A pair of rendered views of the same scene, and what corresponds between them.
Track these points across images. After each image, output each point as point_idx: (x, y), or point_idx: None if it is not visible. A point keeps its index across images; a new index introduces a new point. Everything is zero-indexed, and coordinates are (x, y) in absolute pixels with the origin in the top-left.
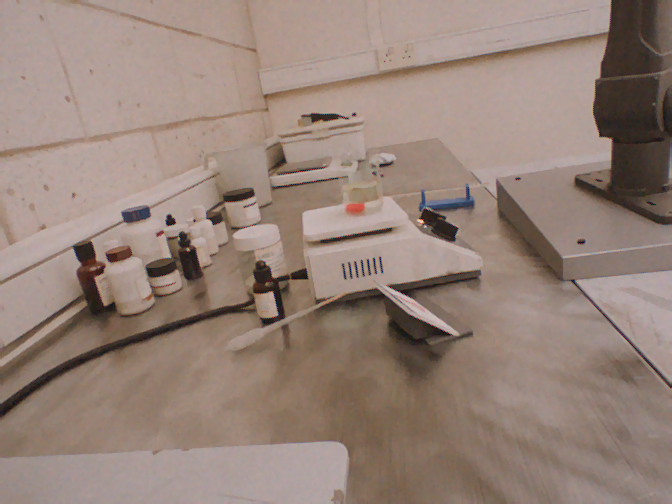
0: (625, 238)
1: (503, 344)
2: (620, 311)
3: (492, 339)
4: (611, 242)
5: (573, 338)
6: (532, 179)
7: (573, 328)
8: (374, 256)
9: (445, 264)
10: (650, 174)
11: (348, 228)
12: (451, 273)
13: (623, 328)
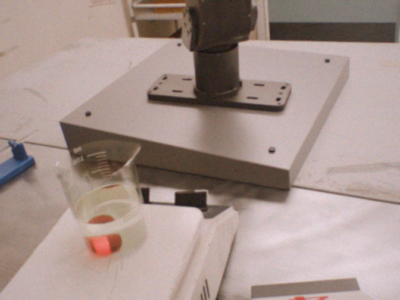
0: (286, 133)
1: (389, 269)
2: (364, 188)
3: (376, 272)
4: (287, 140)
5: (397, 227)
6: (103, 109)
7: (380, 220)
8: (203, 284)
9: (229, 238)
10: (237, 74)
11: (180, 272)
12: (231, 243)
13: (392, 199)
